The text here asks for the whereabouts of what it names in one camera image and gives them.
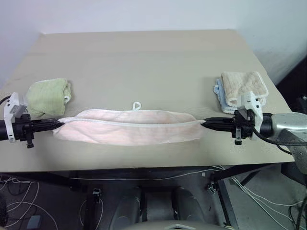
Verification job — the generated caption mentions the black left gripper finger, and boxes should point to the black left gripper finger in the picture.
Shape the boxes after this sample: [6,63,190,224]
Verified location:
[31,118,65,126]
[31,124,64,133]

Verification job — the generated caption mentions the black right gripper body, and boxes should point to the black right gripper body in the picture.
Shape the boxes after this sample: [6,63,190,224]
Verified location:
[231,109,255,146]

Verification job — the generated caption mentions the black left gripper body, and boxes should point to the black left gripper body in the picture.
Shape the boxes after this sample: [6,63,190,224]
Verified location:
[13,114,37,150]

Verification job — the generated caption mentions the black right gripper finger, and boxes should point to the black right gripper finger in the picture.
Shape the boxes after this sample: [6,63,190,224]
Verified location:
[203,124,235,133]
[201,116,235,126]

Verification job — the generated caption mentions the pale pink towel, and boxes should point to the pale pink towel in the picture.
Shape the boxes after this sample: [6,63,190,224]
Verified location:
[52,102,204,147]

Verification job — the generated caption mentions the light blue folded towel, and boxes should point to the light blue folded towel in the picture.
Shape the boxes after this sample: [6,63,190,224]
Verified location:
[213,78,241,115]

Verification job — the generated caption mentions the green folded towel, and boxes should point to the green folded towel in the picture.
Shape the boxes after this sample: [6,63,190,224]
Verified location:
[25,77,73,118]

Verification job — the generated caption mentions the beige folded towel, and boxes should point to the beige folded towel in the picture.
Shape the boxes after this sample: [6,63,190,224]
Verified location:
[221,70,269,107]

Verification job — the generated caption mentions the black table clamp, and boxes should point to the black table clamp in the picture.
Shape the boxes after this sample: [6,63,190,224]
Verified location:
[92,188,102,205]
[207,174,218,195]

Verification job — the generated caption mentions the dark grey rounded leg cover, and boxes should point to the dark grey rounded leg cover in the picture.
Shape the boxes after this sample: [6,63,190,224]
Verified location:
[172,186,212,226]
[112,186,145,230]

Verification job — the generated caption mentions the small grey box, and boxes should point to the small grey box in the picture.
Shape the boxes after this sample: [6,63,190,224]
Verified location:
[25,215,42,229]

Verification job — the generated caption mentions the grey robot chest cover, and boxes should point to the grey robot chest cover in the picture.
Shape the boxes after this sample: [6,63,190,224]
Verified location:
[126,220,234,230]

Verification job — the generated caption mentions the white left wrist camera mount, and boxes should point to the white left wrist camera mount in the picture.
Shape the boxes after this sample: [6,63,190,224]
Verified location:
[3,92,29,143]

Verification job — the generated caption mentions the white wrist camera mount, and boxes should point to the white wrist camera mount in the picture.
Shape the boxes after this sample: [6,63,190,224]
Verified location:
[3,92,29,143]
[237,91,266,141]

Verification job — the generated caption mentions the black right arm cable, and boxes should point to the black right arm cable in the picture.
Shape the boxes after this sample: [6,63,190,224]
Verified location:
[251,129,297,158]

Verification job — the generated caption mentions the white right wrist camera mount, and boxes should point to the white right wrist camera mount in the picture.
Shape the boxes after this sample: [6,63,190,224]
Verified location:
[237,91,266,141]

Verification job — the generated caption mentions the black metal table frame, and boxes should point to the black metal table frame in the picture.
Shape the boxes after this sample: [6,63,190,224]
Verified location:
[0,164,267,230]

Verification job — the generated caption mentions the tangled white floor cable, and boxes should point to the tangled white floor cable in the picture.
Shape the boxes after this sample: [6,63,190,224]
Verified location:
[0,174,59,228]

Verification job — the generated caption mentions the white floor cable bundle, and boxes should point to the white floor cable bundle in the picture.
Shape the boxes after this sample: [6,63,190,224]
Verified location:
[229,176,307,217]

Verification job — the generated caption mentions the long white cable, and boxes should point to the long white cable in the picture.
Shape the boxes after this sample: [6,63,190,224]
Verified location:
[69,167,231,182]

